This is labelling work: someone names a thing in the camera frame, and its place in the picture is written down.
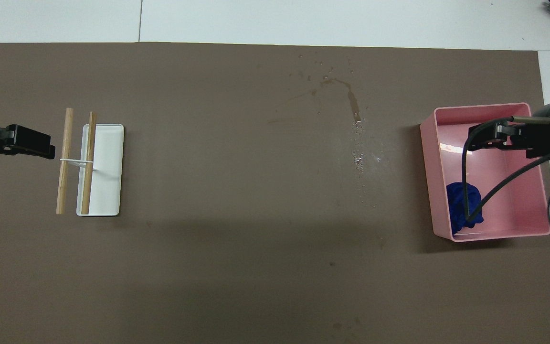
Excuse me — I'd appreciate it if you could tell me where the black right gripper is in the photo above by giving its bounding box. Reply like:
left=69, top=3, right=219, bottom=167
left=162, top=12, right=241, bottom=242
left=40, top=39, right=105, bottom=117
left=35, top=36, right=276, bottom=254
left=468, top=119, right=550, bottom=161

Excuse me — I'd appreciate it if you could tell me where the blue towel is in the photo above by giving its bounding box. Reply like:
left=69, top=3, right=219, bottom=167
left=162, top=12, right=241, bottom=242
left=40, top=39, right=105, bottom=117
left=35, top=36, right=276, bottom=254
left=445, top=181, right=485, bottom=235

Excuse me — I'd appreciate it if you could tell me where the white towel rack base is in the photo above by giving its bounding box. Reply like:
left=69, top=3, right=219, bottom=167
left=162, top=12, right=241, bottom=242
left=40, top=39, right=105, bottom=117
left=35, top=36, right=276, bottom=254
left=76, top=124, right=125, bottom=217

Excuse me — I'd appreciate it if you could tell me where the spilled water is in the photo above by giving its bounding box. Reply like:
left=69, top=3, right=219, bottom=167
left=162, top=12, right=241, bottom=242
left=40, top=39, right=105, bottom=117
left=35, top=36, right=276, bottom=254
left=298, top=54, right=383, bottom=166

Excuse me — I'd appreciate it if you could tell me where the wooden rack rod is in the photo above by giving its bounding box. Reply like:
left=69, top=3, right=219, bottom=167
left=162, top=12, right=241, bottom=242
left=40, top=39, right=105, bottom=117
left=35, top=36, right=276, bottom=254
left=56, top=108, right=74, bottom=215
left=81, top=112, right=97, bottom=215

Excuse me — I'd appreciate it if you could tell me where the pink plastic bin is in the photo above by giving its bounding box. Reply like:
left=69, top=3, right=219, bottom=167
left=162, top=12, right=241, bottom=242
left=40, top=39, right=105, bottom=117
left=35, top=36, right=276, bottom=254
left=420, top=102, right=550, bottom=243

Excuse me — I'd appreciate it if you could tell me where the brown table mat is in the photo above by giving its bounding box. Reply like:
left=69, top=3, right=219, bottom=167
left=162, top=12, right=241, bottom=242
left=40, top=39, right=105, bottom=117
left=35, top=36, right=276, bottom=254
left=0, top=42, right=550, bottom=344

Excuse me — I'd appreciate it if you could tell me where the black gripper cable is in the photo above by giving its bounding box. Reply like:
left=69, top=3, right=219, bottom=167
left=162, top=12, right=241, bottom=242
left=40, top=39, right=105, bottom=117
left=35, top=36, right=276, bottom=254
left=462, top=116, right=550, bottom=223

